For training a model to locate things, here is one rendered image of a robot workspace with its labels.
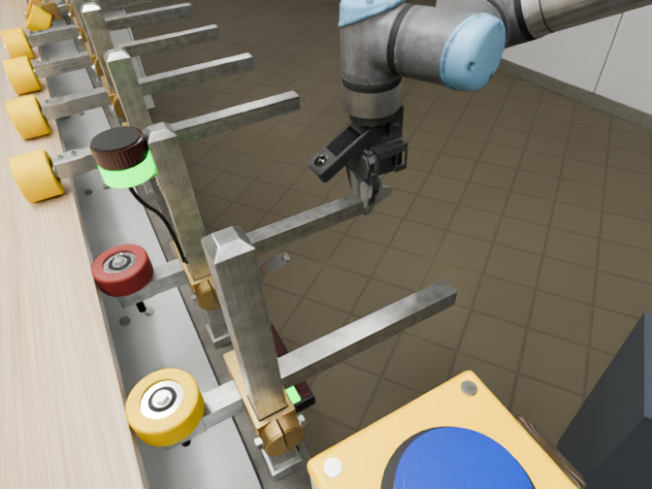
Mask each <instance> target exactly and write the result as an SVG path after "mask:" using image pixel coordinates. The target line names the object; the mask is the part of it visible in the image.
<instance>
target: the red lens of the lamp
mask: <svg viewBox="0 0 652 489"><path fill-rule="evenodd" d="M133 128H135V129H137V130H138V131H139V132H140V134H141V137H140V139H139V140H138V141H137V142H136V143H135V144H134V145H132V146H130V147H127V148H124V149H121V150H117V151H109V152H105V151H98V150H96V149H94V148H93V147H92V145H91V142H92V140H93V139H94V137H96V136H97V135H98V134H97V135H96V136H94V137H93V138H92V139H91V140H90V142H89V148H90V150H91V153H92V155H93V157H94V159H95V162H96V164H97V165H98V166H99V167H100V168H102V169H105V170H121V169H126V168H129V167H132V166H134V165H137V164H139V163H140V162H142V161H143V160H144V159H145V158H146V157H147V155H148V148H147V143H146V140H145V137H144V134H143V132H142V130H140V129H139V128H136V127H133Z"/></svg>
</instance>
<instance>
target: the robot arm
mask: <svg viewBox="0 0 652 489"><path fill-rule="evenodd" d="M649 5H652V0H460V1H459V2H457V3H455V4H454V5H452V6H450V7H449V8H447V9H441V8H435V7H428V6H421V5H413V4H408V3H406V0H342V1H341V3H340V22H339V27H340V35H341V59H342V105H343V109H344V110H345V111H346V112H347V113H348V114H349V119H350V120H351V121H352V122H351V123H350V124H349V125H348V126H347V127H346V128H344V129H343V130H342V131H341V133H340V134H339V135H338V136H337V137H336V138H334V139H333V140H332V141H331V142H330V143H329V144H328V145H327V146H326V147H324V148H323V149H322V150H320V151H319V152H318V153H317V154H316V155H315V156H314V157H313V158H312V159H311V160H310V161H309V162H308V166H309V168H310V169H311V170H312V171H313V172H314V173H315V174H316V175H317V177H318V178H319V179H320V180H321V181H322V182H328V181H329V180H330V179H331V178H332V177H333V176H334V175H336V174H337V173H338V172H339V171H340V170H341V169H342V168H343V167H344V166H345V167H346V172H347V176H348V180H349V184H350V187H351V190H352V194H353V193H356V194H357V195H358V196H359V197H360V198H361V199H362V200H363V201H364V215H368V214H369V213H371V211H372V210H373V208H374V206H375V205H376V204H378V203H379V202H381V201H382V200H384V199H385V198H387V197H389V196H390V195H391V193H392V187H391V186H384V185H382V177H380V176H379V175H382V174H384V175H385V174H387V173H390V172H393V171H394V169H395V173H397V172H399V171H402V170H404V169H406V168H407V160H408V142H407V141H405V140H404V139H403V121H404V105H402V104H401V85H402V77H406V78H410V79H415V80H419V81H423V82H430V83H434V84H438V85H442V86H447V87H448V88H450V89H452V90H457V91H461V90H465V91H477V90H479V89H480V88H482V87H483V86H484V85H486V84H487V83H488V82H489V80H490V78H491V77H493V75H494V74H495V72H496V70H497V68H498V66H499V63H500V61H501V58H502V55H503V52H504V49H507V48H510V47H513V46H517V45H520V44H524V43H527V42H531V41H533V40H536V39H540V38H542V37H544V36H545V35H548V34H551V33H555V32H558V31H562V30H565V29H569V28H572V27H575V26H578V25H581V24H585V23H588V22H592V21H595V20H599V19H602V18H606V17H609V16H615V15H618V14H622V13H625V12H628V11H631V10H635V9H638V8H642V7H645V6H649ZM403 151H404V152H405V163H403V164H402V158H403Z"/></svg>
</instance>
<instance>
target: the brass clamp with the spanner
mask: <svg viewBox="0 0 652 489"><path fill-rule="evenodd" d="M172 244H173V247H174V250H175V252H176V255H177V258H178V259H179V261H180V263H181V265H182V267H183V270H184V273H185V275H186V278H187V281H188V284H189V286H190V288H191V290H192V293H193V295H192V296H191V299H192V301H193V304H194V305H196V304H198V306H199V307H200V308H201V309H203V310H217V306H216V304H217V305H218V307H219V308H221V305H220V303H219V299H218V296H217V293H216V290H215V286H214V283H213V280H212V275H208V276H206V277H201V278H199V279H196V280H194V277H193V275H192V274H191V272H190V270H189V268H188V265H186V264H185V263H183V262H182V260H181V258H180V255H179V251H178V249H177V246H176V244H175V242H174V241H172ZM215 302H216V303H215Z"/></svg>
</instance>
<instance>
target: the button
mask: <svg viewBox="0 0 652 489"><path fill-rule="evenodd" d="M394 489H533V486H532V484H531V482H530V480H529V477H527V475H526V473H525V471H524V470H523V468H522V467H521V465H520V464H519V463H518V461H517V460H516V459H515V458H514V457H513V456H512V455H511V454H510V452H509V451H508V450H506V449H505V448H504V447H503V446H502V445H501V444H499V443H498V442H496V441H495V440H493V439H491V438H489V437H487V436H485V435H484V434H481V433H479V432H477V431H474V430H471V429H466V428H460V427H444V428H438V429H435V430H432V431H429V432H427V433H425V434H423V435H421V436H420V437H418V438H417V439H416V440H414V441H413V442H412V443H411V444H410V445H409V446H408V448H407V449H406V451H405V452H404V454H403V456H402V458H401V459H400V462H399V465H398V468H397V470H396V476H395V482H394Z"/></svg>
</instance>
